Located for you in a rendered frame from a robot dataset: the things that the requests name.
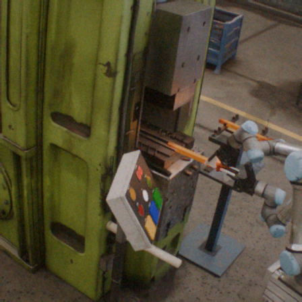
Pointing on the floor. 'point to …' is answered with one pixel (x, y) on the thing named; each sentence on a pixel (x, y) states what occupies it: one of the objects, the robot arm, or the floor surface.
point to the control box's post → (118, 263)
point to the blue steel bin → (224, 37)
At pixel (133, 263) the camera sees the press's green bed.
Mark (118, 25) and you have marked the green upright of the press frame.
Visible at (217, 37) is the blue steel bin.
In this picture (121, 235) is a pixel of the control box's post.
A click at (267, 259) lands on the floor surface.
